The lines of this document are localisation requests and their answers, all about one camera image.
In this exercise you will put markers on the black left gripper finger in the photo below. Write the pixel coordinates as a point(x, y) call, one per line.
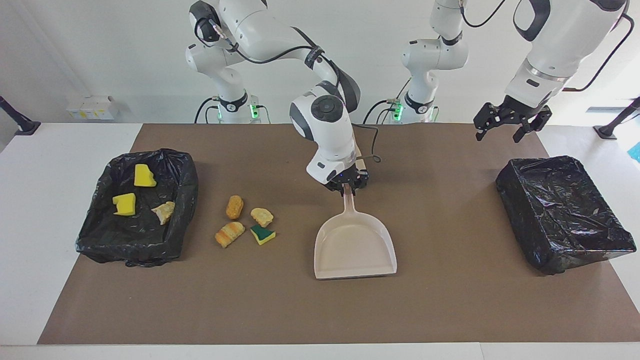
point(481, 134)
point(521, 134)

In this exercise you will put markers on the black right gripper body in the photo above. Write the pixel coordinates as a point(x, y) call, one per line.
point(352, 177)

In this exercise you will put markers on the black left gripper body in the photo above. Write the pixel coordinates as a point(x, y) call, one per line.
point(515, 112)

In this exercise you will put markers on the beige plastic dustpan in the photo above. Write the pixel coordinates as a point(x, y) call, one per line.
point(355, 250)

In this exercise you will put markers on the pale bread piece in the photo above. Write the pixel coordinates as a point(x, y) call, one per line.
point(262, 216)

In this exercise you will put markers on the green and yellow sponge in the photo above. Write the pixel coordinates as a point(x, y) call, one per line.
point(263, 235)

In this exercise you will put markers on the oval brown bread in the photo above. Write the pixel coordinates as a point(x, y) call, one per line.
point(234, 207)

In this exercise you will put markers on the striped croissant bread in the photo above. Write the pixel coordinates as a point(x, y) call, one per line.
point(229, 234)

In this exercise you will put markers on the pale torn bread chunk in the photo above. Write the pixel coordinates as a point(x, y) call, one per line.
point(164, 212)

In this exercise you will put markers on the squarish yellow sponge piece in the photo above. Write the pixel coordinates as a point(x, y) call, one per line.
point(144, 176)

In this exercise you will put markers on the notched yellow sponge piece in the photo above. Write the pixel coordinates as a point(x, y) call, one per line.
point(125, 205)

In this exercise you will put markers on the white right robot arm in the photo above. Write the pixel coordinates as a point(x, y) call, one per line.
point(330, 135)

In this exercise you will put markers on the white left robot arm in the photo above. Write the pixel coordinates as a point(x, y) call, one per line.
point(560, 45)

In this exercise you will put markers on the black bag-lined bin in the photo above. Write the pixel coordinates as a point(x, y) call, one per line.
point(565, 215)
point(145, 240)

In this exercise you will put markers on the blue object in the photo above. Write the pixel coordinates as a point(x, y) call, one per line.
point(636, 152)

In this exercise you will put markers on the brown table mat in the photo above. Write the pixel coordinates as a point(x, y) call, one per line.
point(450, 310)

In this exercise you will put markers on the black camera stand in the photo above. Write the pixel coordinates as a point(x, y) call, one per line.
point(20, 122)
point(612, 127)

